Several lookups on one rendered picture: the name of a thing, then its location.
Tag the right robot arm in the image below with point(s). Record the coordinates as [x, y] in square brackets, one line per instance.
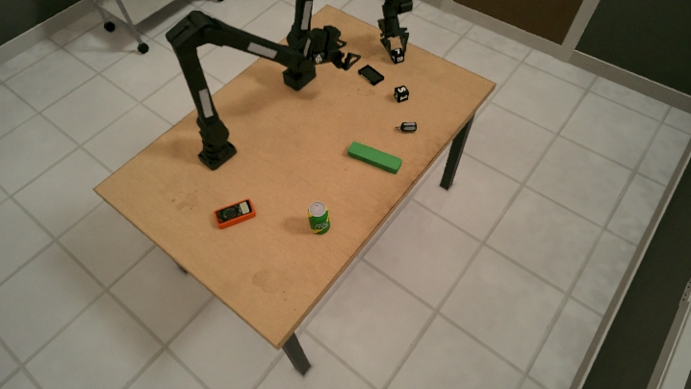
[197, 29]

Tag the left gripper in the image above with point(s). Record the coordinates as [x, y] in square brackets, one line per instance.
[393, 30]

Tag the green drink can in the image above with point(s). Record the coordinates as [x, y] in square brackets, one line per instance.
[319, 218]

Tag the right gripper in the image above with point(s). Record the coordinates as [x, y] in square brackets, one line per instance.
[346, 65]

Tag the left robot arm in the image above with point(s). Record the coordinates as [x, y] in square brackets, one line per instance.
[302, 24]

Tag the green rectangular bar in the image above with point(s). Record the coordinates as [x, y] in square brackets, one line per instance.
[374, 157]

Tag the orange pocket multimeter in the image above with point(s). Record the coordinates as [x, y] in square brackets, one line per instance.
[234, 213]

